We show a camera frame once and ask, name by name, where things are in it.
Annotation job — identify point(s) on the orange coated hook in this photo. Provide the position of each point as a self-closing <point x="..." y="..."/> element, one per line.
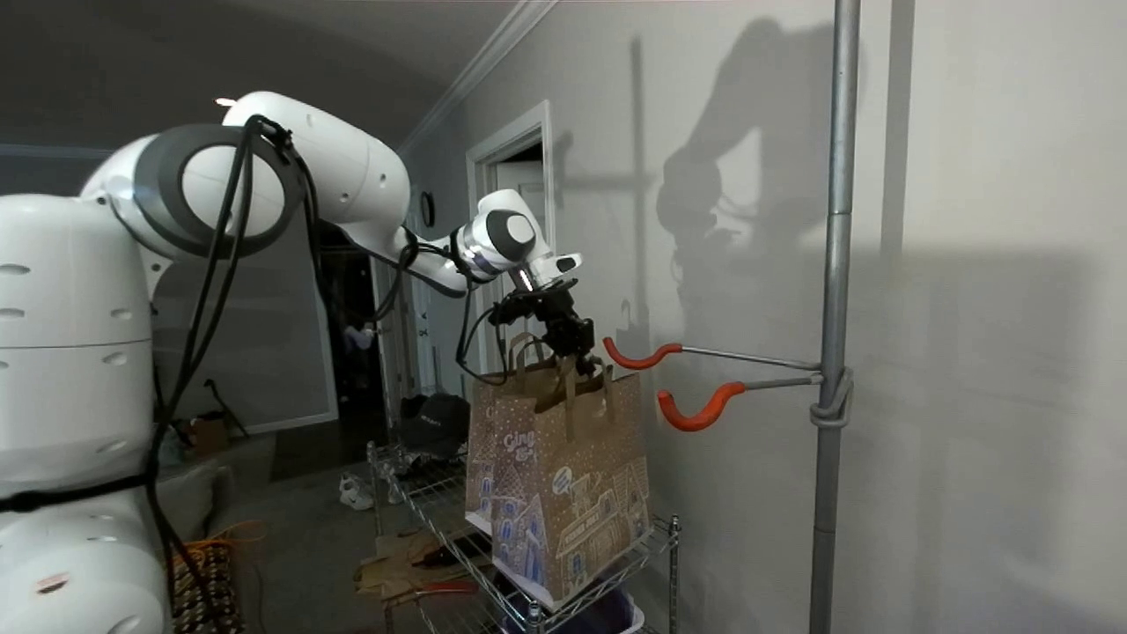
<point x="712" y="406"/>
<point x="645" y="359"/>

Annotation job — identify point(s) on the grey metal stand pole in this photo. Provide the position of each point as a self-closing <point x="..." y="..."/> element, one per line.
<point x="835" y="381"/>

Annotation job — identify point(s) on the orange woven basket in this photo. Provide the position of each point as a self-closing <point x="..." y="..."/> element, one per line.
<point x="206" y="588"/>

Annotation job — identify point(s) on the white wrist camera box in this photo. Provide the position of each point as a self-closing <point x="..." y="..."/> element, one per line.
<point x="553" y="269"/>

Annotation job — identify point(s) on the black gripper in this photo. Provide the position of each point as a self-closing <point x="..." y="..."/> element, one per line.
<point x="562" y="324"/>

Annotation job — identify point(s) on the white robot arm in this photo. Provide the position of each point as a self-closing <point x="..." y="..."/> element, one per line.
<point x="81" y="536"/>

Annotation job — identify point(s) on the white door frame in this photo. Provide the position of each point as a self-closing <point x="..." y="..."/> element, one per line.
<point x="517" y="162"/>

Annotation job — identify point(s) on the upper orange coated hook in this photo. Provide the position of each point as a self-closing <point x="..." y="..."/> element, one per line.
<point x="645" y="359"/>

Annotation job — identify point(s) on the brown paper bag house print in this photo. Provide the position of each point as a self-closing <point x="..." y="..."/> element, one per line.
<point x="570" y="480"/>

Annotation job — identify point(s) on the brown paper bag white dots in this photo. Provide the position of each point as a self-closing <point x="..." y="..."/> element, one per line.
<point x="483" y="459"/>

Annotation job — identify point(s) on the lower orange coated hook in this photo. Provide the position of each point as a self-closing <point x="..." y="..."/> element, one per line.
<point x="712" y="406"/>

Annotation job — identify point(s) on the wire metal shelf rack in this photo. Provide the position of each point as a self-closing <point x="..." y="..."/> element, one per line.
<point x="431" y="572"/>

